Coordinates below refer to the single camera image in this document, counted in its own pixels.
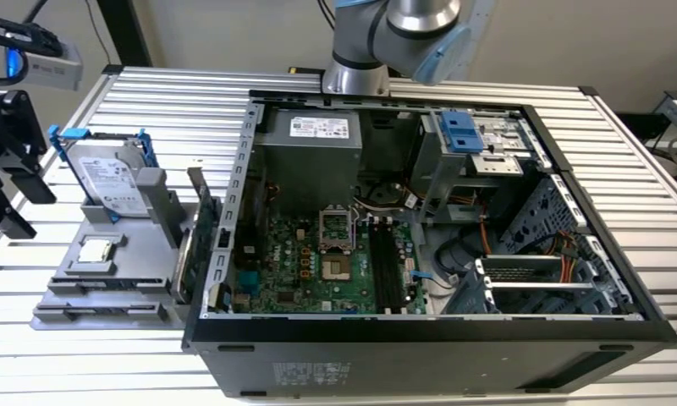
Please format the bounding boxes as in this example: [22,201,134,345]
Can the CPU socket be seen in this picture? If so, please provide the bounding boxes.
[320,250,356,283]

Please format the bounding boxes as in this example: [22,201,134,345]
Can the orange wire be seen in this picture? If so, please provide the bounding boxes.
[476,213,494,258]

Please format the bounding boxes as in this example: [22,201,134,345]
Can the grey parts rack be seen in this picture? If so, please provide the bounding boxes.
[30,166,227,332]

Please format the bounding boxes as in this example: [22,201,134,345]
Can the grey power supply unit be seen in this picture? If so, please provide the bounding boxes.
[252,108,364,212]

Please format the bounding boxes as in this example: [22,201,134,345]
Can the grey drive cage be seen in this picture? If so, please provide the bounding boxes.
[410,108,538,224]

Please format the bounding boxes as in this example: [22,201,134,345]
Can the green motherboard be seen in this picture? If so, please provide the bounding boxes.
[231,211,431,316]

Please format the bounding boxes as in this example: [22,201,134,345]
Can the black PC case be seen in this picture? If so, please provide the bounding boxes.
[180,87,677,398]

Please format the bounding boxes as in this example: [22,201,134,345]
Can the silver disk bay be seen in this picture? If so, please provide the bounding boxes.
[444,253,626,316]

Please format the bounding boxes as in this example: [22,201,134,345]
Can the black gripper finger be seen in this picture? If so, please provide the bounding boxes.
[0,193,39,240]
[0,90,58,205]

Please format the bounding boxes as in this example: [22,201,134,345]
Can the red yellow power wires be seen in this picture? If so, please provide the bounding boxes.
[550,230,582,283]

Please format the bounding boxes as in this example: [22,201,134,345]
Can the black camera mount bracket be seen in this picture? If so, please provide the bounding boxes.
[0,12,63,58]

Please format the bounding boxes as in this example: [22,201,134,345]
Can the green graphics card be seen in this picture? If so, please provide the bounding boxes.
[171,166,220,305]

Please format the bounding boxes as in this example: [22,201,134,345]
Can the hard disk in blue carrier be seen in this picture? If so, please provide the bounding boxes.
[48,124,160,224]

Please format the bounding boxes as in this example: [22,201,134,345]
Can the blue drive latch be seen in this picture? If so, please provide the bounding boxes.
[439,110,483,155]

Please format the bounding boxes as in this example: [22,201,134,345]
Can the metal socket cover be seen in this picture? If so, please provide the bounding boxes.
[319,204,356,251]

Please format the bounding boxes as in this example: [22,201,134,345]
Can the black wall cable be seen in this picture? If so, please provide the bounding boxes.
[86,0,116,65]

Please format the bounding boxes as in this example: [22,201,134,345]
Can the coiled power supply wires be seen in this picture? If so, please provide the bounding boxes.
[358,177,423,211]

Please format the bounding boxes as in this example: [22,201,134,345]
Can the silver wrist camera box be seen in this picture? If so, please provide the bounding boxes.
[22,41,86,92]

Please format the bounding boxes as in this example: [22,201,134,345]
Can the silver CPU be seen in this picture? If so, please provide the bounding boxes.
[78,239,115,264]

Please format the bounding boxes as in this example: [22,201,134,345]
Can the black internal cable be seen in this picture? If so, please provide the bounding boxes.
[434,236,483,283]

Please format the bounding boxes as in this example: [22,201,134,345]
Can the black upright post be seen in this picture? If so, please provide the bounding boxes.
[98,0,155,69]

